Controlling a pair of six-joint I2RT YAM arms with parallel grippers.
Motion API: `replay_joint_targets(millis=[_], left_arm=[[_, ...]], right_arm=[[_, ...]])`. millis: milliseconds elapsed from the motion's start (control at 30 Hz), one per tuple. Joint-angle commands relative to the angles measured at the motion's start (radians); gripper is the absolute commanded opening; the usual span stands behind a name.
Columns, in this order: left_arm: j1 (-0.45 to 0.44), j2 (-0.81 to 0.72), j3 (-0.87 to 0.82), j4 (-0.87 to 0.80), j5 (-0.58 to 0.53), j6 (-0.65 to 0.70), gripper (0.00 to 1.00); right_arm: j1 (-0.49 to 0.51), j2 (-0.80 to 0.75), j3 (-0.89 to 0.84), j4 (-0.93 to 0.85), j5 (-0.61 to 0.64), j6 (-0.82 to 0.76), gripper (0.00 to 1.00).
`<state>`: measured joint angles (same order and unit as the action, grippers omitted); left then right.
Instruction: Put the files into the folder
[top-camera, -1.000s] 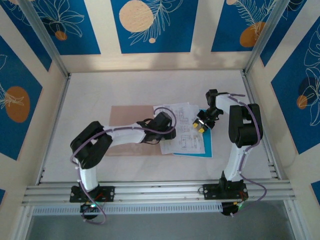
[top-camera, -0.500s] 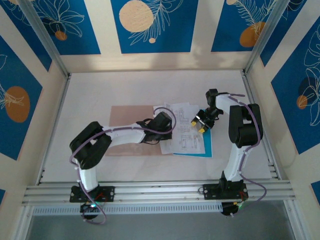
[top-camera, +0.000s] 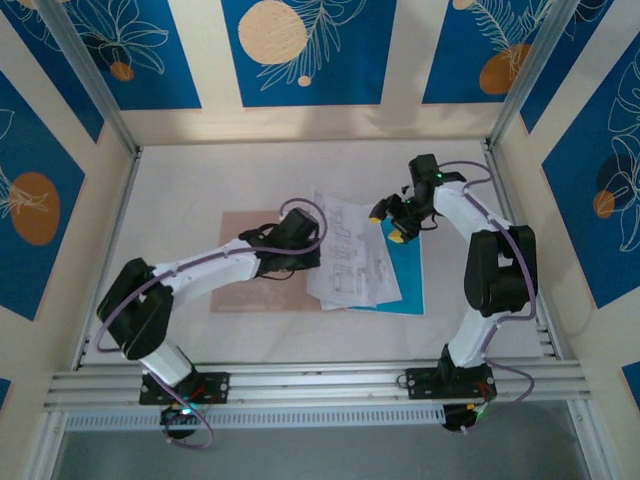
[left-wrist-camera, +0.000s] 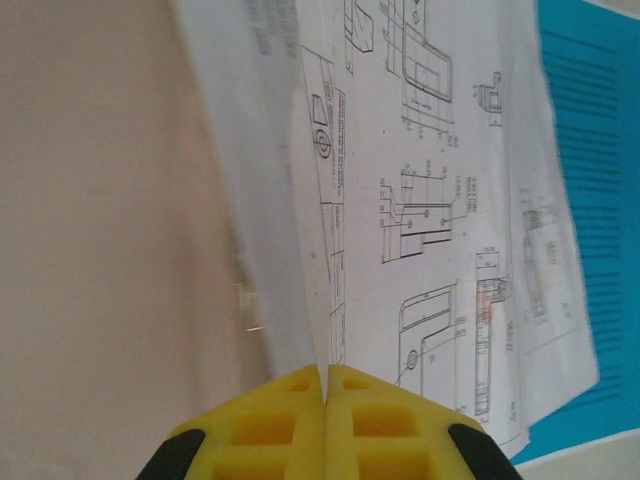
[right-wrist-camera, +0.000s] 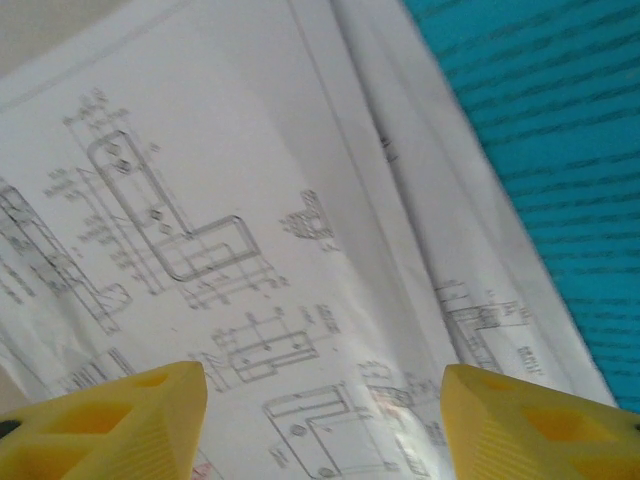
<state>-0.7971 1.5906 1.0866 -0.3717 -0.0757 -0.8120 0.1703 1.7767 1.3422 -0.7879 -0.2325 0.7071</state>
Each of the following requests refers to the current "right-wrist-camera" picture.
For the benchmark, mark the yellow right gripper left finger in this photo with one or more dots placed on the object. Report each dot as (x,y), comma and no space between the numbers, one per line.
(100,430)

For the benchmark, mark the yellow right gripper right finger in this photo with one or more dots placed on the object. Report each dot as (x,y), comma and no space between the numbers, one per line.
(540,430)

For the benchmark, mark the white technical drawing sheet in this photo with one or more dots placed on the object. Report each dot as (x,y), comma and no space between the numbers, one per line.
(225,150)
(450,200)

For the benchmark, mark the teal printed sheet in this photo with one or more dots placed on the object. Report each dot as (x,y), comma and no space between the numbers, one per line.
(550,150)

